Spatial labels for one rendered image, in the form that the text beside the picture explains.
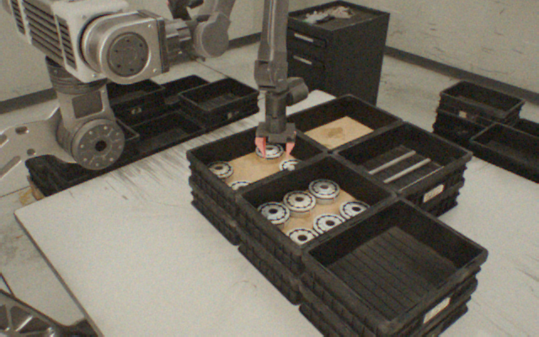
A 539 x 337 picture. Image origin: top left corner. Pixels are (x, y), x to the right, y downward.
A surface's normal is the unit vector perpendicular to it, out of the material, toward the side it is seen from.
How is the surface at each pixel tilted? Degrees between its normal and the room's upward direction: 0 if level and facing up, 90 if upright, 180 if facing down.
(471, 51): 90
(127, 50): 90
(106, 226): 0
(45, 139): 90
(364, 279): 0
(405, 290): 0
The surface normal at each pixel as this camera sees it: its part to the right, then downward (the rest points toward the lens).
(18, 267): 0.02, -0.85
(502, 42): -0.74, 0.35
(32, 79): 0.68, 0.39
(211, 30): 0.65, 0.15
